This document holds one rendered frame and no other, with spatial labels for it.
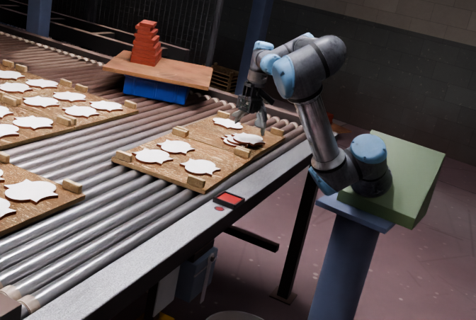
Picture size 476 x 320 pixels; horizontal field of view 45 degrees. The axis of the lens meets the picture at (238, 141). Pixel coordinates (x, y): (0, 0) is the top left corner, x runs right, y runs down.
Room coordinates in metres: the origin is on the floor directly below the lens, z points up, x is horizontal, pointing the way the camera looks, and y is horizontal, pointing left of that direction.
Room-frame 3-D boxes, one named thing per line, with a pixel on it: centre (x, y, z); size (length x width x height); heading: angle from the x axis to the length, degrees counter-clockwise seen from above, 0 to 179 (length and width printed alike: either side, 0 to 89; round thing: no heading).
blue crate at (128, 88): (2.77, 0.44, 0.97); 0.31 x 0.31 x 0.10; 3
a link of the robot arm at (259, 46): (2.16, -0.02, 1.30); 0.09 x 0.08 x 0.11; 18
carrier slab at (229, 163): (1.88, 0.17, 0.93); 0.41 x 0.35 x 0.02; 161
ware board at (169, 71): (2.84, 0.45, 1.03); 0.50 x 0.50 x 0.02; 3
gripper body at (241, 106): (2.16, -0.02, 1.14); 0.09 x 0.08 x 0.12; 140
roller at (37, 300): (1.82, 0.00, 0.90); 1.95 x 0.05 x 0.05; 159
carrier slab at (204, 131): (2.28, 0.03, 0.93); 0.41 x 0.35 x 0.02; 160
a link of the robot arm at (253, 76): (2.16, -0.03, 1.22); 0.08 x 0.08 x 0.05
